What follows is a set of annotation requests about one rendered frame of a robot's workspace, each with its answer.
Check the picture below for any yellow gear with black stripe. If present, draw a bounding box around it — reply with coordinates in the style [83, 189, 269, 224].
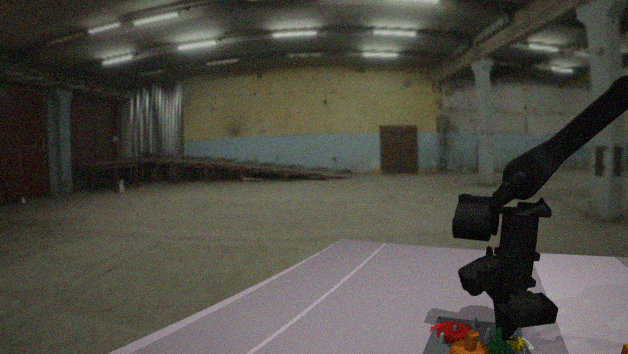
[507, 336, 526, 353]

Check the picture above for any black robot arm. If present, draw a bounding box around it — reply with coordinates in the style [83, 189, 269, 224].
[452, 75, 628, 296]

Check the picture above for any green gear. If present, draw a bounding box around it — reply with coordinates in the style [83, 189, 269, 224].
[487, 327, 512, 354]

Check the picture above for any orange gear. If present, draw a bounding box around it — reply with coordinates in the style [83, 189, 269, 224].
[450, 330, 489, 354]

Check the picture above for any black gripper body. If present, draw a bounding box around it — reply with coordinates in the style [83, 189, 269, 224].
[490, 244, 558, 328]

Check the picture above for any red gear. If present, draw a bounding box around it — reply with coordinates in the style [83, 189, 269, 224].
[436, 322, 471, 344]

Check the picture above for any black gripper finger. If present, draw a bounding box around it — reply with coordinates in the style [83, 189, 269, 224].
[486, 290, 510, 330]
[496, 303, 519, 340]

